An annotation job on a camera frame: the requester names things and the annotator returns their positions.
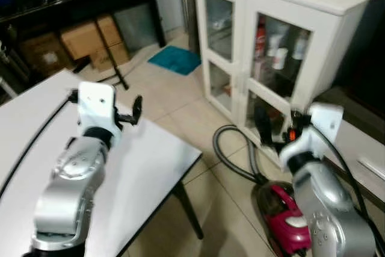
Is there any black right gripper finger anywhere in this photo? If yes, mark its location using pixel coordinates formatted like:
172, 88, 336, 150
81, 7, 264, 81
254, 106, 273, 147

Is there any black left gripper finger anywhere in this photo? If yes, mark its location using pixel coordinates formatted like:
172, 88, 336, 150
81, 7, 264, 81
128, 95, 144, 128

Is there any white table with black legs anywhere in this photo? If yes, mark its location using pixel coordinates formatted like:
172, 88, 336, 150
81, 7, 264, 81
0, 69, 205, 257

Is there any teal floor mat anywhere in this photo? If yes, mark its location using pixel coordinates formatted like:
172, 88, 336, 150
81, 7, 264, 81
147, 45, 203, 76

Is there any black metal stand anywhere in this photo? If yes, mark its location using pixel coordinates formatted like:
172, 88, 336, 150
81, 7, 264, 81
72, 19, 131, 91

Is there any white cup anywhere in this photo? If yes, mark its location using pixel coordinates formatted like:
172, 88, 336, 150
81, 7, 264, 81
271, 48, 289, 70

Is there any dark low sideboard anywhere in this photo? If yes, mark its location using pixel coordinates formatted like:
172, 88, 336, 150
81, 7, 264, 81
316, 85, 385, 211

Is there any grey plastic bin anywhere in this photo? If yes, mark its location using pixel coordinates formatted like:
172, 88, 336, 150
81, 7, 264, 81
114, 4, 161, 54

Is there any large brown cardboard box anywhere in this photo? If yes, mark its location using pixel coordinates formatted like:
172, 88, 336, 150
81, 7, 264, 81
60, 14, 131, 72

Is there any red vacuum cleaner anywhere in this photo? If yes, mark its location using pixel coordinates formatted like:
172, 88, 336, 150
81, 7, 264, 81
255, 181, 315, 257

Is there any red bottle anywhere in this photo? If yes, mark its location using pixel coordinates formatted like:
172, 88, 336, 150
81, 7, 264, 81
255, 17, 267, 60

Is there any dark brown cardboard box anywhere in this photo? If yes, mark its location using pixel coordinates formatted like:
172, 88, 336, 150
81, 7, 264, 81
20, 32, 74, 76

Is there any black shelf unit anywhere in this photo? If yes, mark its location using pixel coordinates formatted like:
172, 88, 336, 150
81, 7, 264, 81
0, 0, 168, 86

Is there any white glass-door cabinet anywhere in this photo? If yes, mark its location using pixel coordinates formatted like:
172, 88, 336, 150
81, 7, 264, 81
193, 0, 385, 169

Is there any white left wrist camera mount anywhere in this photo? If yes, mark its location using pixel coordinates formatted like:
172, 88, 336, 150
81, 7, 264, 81
78, 81, 120, 135

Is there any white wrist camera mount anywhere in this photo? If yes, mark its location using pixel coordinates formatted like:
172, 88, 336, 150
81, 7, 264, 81
279, 103, 345, 163
78, 81, 120, 135

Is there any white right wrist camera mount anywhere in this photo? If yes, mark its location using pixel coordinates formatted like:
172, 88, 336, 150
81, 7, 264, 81
279, 103, 345, 163

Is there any grey vacuum hose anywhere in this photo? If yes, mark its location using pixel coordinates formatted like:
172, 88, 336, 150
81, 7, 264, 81
213, 124, 267, 187

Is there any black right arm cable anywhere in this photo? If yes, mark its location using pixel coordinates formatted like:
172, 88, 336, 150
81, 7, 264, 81
310, 123, 385, 257

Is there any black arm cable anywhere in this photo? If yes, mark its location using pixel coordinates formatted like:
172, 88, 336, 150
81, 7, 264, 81
310, 123, 385, 257
0, 90, 81, 200

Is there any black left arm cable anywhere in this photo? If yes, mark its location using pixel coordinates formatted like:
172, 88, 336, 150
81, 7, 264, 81
0, 90, 81, 200

